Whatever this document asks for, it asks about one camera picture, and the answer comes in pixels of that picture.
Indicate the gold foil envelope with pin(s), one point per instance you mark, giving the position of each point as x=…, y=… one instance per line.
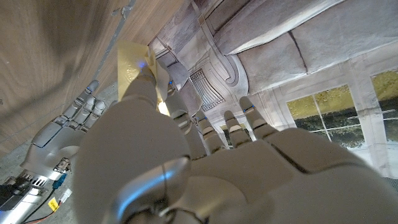
x=130, y=59

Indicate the grey tape outline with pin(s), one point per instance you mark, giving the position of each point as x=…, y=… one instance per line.
x=115, y=34

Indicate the blue right wrist connector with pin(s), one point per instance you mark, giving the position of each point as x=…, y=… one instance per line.
x=59, y=181

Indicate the yellow right wrist tag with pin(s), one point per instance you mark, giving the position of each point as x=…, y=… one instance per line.
x=53, y=204

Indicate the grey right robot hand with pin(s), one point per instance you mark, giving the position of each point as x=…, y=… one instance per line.
x=53, y=146

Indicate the white right wrist connector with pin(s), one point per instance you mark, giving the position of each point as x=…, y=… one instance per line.
x=65, y=195

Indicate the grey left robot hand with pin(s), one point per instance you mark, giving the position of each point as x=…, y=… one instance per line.
x=217, y=180

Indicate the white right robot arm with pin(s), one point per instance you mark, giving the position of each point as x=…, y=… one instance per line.
x=15, y=202

